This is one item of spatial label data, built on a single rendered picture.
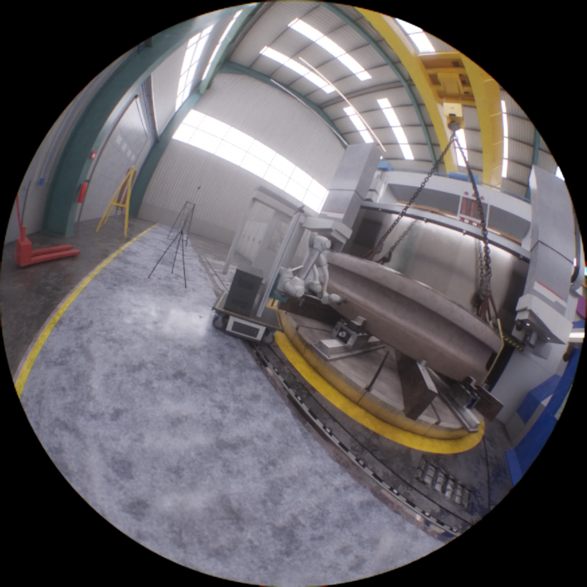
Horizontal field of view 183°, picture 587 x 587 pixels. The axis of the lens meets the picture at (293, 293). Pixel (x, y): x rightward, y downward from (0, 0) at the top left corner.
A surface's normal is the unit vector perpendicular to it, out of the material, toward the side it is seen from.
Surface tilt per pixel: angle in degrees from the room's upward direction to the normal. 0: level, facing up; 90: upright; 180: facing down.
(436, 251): 90
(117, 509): 0
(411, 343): 90
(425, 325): 90
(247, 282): 90
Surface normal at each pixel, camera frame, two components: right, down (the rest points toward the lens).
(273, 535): 0.39, -0.90
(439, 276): -0.72, -0.17
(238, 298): 0.18, 0.29
